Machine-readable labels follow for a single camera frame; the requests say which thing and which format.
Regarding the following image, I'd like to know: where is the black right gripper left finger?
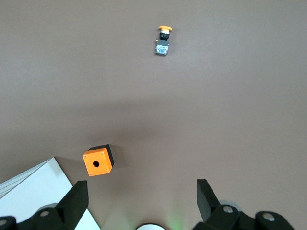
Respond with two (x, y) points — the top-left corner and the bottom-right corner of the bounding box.
(0, 181), (90, 230)

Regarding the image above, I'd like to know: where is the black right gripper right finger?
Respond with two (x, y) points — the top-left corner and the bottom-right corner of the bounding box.
(191, 179), (292, 230)

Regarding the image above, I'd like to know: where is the orange mushroom push button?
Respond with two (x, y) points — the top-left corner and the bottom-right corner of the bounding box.
(154, 25), (174, 56)

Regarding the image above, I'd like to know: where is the white drawer cabinet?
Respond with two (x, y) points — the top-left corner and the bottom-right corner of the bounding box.
(0, 157), (101, 230)

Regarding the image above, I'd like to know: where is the orange button box with hole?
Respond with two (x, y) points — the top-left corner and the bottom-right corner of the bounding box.
(82, 144), (115, 177)

